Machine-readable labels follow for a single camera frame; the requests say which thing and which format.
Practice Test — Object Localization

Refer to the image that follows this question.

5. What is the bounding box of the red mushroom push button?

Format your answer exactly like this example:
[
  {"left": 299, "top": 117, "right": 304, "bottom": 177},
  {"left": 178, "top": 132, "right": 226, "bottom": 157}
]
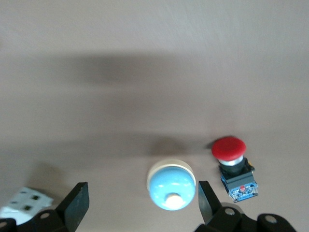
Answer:
[{"left": 211, "top": 136, "right": 259, "bottom": 203}]

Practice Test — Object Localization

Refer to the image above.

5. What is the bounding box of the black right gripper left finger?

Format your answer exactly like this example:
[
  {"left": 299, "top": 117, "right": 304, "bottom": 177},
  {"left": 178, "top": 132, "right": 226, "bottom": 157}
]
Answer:
[{"left": 31, "top": 182, "right": 90, "bottom": 232}]

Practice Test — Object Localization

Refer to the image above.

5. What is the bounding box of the white circuit breaker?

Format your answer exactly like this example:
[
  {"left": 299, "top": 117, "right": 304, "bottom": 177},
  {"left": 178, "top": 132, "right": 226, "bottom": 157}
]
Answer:
[{"left": 0, "top": 186, "right": 55, "bottom": 225}]

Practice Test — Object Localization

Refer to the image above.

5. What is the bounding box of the light blue call bell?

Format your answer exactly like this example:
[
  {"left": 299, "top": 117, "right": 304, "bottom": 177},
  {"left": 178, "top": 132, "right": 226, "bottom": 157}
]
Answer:
[{"left": 146, "top": 158, "right": 197, "bottom": 211}]

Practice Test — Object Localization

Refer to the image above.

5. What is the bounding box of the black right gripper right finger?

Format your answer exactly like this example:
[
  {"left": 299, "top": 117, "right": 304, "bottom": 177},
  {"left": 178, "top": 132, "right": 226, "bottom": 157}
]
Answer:
[{"left": 195, "top": 180, "right": 242, "bottom": 232}]

